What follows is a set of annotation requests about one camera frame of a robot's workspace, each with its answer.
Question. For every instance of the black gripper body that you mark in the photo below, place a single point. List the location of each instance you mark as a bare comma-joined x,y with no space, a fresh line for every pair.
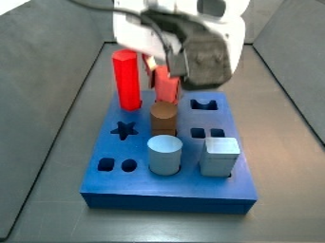
204,49

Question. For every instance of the red three prong block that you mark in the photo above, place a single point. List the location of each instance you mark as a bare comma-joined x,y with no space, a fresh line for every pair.
167,86

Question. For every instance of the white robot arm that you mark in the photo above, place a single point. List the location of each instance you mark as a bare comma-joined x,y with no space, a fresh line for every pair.
140,34

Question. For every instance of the blue shape sorting board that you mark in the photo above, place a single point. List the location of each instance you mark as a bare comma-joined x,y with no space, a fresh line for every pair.
189,173

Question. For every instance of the red hexagonal prism peg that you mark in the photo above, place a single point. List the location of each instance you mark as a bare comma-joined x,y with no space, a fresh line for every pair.
125,64

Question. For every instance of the brown cylinder peg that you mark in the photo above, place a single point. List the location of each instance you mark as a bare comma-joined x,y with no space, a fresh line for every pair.
164,118

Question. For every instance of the light blue cylinder peg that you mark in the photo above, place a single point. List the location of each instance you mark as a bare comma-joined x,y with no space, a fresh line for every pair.
165,152

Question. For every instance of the light blue square peg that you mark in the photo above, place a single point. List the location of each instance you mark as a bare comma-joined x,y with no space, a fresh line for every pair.
219,157

